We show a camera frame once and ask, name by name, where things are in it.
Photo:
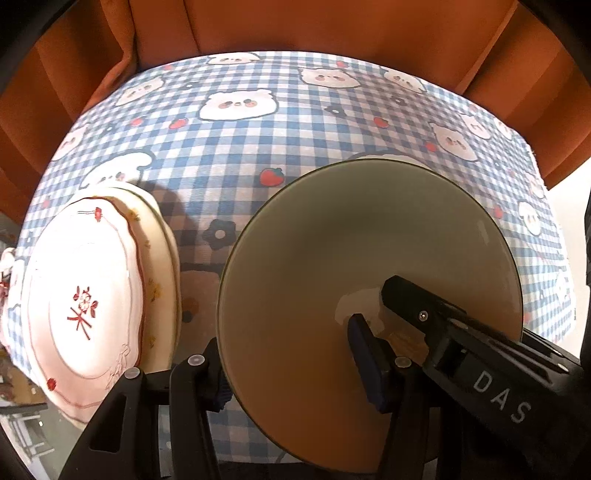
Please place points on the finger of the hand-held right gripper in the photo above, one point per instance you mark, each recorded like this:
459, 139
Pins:
551, 353
415, 309

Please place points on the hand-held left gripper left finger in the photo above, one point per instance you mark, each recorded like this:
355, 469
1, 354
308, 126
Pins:
222, 397

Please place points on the white plate red floral pattern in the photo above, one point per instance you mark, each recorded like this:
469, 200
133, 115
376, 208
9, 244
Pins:
69, 277

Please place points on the orange curtain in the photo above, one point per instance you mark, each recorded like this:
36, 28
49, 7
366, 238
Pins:
323, 23

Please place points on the blue checked bear tablecloth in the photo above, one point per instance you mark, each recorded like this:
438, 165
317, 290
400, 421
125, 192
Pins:
300, 138

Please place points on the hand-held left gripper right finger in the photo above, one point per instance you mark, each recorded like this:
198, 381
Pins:
369, 364

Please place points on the white bowl blue floral pattern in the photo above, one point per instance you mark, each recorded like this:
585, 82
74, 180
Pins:
346, 230

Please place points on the round yellow floral plate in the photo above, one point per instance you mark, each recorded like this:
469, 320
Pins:
148, 258

